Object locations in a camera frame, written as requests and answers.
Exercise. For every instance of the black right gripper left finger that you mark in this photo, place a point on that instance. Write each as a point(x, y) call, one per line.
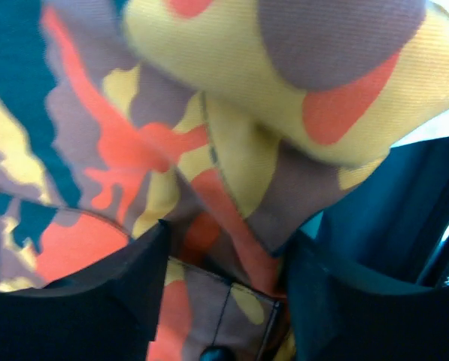
point(106, 311)

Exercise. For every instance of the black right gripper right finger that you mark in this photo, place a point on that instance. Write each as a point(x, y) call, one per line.
point(341, 310)

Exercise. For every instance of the orange camouflage garment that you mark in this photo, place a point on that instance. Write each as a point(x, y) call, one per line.
point(232, 121)

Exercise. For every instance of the dark blue open suitcase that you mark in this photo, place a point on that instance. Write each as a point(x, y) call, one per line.
point(395, 221)

